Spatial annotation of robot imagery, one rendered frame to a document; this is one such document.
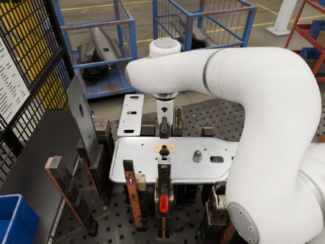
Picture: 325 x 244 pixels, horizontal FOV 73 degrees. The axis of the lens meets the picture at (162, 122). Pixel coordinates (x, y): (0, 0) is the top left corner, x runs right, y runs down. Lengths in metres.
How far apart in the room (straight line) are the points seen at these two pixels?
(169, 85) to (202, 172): 0.43
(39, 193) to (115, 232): 0.39
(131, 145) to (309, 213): 0.72
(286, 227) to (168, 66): 0.36
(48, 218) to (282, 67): 0.72
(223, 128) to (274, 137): 1.15
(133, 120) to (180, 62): 0.58
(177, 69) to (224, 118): 1.05
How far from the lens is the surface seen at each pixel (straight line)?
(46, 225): 0.79
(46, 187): 0.86
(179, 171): 0.84
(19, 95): 0.99
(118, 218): 1.10
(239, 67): 0.34
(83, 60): 2.84
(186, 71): 0.46
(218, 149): 0.92
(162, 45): 0.60
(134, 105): 1.10
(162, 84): 0.51
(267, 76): 0.31
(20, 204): 0.70
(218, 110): 1.56
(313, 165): 0.35
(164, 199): 0.63
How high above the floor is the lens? 1.70
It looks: 44 degrees down
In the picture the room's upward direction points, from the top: straight up
